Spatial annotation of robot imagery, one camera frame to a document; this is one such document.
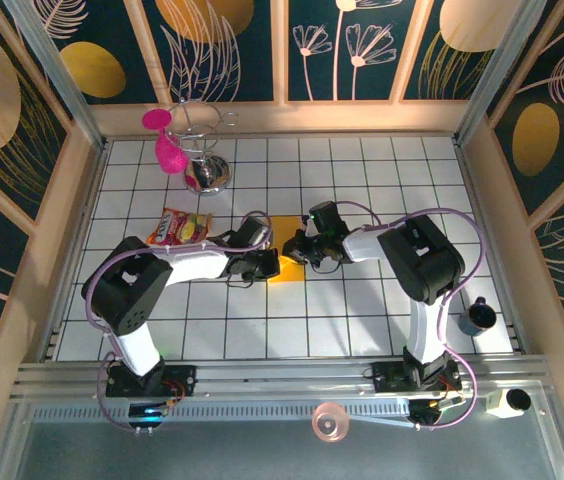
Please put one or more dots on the clear pink round disc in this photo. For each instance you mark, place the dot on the clear pink round disc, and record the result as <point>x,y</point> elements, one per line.
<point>330,422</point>

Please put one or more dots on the colourful snack bag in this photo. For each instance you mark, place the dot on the colourful snack bag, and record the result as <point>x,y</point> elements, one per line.
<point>182,227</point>

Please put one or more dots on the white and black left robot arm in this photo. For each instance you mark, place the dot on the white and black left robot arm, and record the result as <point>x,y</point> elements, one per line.
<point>127,290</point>

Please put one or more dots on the pink plastic goblet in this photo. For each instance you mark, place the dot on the pink plastic goblet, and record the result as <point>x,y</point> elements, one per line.
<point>169,157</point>

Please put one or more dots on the aluminium frame post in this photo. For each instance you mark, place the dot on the aluminium frame post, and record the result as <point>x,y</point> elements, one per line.
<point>57,75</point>
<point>499,70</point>

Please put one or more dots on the white cube camera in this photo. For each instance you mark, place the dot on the white cube camera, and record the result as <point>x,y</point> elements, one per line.
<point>499,404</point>

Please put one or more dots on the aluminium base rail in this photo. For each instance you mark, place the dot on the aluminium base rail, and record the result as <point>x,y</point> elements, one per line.
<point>282,375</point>

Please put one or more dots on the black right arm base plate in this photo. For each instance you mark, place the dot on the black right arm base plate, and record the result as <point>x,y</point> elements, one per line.
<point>387,377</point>

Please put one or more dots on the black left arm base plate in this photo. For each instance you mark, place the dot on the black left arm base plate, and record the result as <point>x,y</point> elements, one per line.
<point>182,380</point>

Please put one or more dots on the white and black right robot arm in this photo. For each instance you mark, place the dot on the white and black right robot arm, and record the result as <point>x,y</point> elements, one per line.
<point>422,260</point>

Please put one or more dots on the dark mug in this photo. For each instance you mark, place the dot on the dark mug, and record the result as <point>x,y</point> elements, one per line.
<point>479,318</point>

